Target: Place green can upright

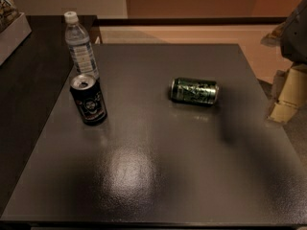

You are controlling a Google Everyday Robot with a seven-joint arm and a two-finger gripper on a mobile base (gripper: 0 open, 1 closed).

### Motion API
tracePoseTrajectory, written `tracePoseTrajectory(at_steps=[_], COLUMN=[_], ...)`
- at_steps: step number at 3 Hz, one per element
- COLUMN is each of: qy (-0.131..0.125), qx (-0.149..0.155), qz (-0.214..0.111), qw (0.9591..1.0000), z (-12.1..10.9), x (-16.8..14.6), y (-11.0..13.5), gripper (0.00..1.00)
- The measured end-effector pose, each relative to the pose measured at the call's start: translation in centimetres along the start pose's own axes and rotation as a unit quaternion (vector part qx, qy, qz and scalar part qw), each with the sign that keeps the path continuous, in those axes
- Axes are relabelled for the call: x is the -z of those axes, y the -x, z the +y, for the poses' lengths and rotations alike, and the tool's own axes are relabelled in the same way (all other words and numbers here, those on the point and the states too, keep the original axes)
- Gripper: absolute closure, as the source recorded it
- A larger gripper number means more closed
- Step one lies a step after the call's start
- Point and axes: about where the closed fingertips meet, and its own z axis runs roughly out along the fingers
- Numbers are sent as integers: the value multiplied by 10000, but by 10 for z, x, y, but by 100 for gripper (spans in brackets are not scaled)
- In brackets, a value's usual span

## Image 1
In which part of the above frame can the white box on left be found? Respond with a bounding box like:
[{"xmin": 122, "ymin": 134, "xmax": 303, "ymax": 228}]
[{"xmin": 0, "ymin": 12, "xmax": 32, "ymax": 65}]

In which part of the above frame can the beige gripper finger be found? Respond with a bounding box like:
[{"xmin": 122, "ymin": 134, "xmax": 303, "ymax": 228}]
[{"xmin": 267, "ymin": 63, "xmax": 307, "ymax": 124}]

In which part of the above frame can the black soda can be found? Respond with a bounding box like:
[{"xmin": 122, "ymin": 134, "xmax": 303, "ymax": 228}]
[{"xmin": 70, "ymin": 74, "xmax": 106, "ymax": 126}]

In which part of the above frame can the green soda can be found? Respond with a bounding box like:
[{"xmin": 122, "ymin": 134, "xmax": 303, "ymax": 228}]
[{"xmin": 170, "ymin": 78, "xmax": 220, "ymax": 105}]

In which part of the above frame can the clear plastic water bottle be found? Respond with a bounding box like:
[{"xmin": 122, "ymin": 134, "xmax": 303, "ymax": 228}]
[{"xmin": 64, "ymin": 11, "xmax": 99, "ymax": 80}]

